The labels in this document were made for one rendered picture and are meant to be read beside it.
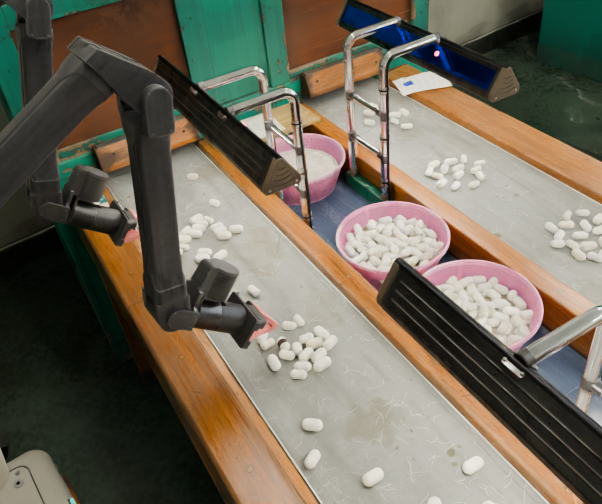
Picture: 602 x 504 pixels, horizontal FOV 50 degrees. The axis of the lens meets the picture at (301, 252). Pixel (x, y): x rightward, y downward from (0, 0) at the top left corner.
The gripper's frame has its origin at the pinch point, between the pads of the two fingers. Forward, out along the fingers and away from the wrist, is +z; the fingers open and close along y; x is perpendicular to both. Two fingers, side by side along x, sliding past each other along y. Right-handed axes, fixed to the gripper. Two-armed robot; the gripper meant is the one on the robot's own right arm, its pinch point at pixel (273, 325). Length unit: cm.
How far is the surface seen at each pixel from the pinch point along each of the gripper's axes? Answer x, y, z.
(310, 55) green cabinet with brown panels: -49, 88, 42
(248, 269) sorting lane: 0.9, 26.2, 9.7
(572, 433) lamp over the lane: -26, -60, -11
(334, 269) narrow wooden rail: -10.5, 11.4, 19.3
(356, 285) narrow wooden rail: -11.1, 4.1, 20.1
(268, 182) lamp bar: -24.5, 8.9, -11.0
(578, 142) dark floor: -77, 93, 211
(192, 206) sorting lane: 1, 59, 9
